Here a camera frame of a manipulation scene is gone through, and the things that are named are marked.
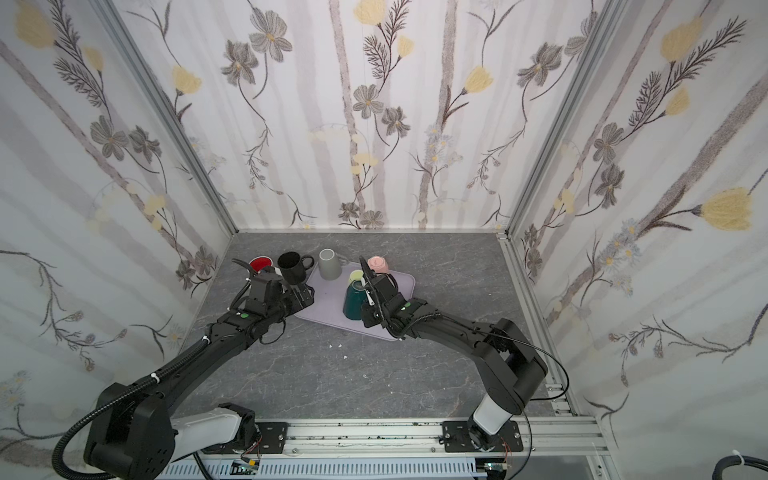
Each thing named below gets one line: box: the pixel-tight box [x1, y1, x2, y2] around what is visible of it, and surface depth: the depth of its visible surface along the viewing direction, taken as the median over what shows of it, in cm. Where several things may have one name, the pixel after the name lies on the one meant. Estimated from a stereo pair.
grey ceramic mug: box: [318, 248, 349, 281], surface depth 103 cm
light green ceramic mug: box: [348, 269, 364, 287], surface depth 97 cm
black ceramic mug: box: [277, 251, 314, 285], surface depth 103 cm
